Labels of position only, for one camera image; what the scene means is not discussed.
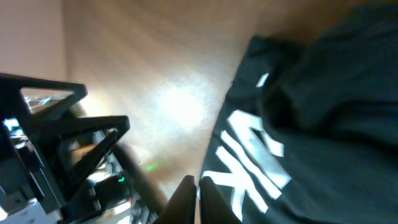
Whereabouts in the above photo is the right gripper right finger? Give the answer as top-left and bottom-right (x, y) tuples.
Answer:
(200, 177), (242, 224)

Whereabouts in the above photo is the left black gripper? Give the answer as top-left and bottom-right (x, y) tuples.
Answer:
(1, 116), (130, 223)

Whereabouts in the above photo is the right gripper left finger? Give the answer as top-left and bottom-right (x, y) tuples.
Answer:
(154, 175), (197, 224)

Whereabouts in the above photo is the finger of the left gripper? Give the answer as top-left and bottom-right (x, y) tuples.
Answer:
(1, 73), (87, 131)

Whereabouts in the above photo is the dark green t-shirt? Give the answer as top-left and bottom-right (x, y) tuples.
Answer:
(201, 2), (397, 223)

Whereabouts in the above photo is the left black cable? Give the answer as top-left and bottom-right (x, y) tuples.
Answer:
(111, 142), (169, 215)

